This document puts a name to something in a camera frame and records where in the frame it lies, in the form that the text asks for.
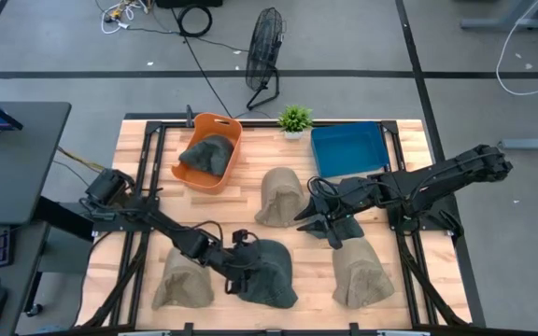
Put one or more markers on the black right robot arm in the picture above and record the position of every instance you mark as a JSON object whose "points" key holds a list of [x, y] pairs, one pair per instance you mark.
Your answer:
{"points": [[437, 179]]}

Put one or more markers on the tan bucket hat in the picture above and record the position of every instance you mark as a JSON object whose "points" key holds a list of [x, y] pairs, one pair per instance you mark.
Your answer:
{"points": [[182, 282], [360, 275], [280, 198]]}

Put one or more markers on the grey desk foot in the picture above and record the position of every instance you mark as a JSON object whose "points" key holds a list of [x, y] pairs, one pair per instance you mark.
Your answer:
{"points": [[530, 144], [502, 22]]}

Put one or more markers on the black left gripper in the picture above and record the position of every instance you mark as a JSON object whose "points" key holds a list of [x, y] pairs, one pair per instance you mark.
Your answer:
{"points": [[243, 261]]}

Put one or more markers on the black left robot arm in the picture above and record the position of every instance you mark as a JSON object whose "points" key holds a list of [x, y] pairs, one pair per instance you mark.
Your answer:
{"points": [[180, 238]]}

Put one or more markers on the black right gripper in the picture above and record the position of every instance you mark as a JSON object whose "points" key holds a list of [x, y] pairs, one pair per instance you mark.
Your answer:
{"points": [[350, 196]]}

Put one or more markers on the black box on floor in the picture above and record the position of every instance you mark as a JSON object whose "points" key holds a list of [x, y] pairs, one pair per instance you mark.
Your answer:
{"points": [[189, 3]]}

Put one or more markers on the black desk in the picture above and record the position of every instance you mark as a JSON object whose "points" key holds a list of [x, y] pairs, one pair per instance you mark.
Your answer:
{"points": [[12, 168]]}

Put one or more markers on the black floor fan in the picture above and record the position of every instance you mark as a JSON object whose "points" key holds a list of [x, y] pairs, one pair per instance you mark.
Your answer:
{"points": [[263, 46]]}

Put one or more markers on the black aluminium table frame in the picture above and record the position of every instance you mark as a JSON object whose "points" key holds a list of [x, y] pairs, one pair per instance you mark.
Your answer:
{"points": [[259, 124]]}

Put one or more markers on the blue plastic bin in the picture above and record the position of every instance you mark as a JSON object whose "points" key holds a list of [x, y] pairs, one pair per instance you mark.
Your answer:
{"points": [[348, 149]]}

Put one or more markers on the silver table bracket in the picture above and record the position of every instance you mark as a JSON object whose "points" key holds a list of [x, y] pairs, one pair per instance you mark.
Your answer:
{"points": [[145, 333], [402, 333]]}

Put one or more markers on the orange plastic basket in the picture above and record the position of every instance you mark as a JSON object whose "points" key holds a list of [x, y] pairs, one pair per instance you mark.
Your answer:
{"points": [[206, 179]]}

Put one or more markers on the dark grey keyboard desk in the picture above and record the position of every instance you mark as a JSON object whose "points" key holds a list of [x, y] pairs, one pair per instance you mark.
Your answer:
{"points": [[21, 280]]}

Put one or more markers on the small green potted plant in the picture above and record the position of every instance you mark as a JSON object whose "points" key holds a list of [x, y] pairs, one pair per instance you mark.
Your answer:
{"points": [[295, 119]]}

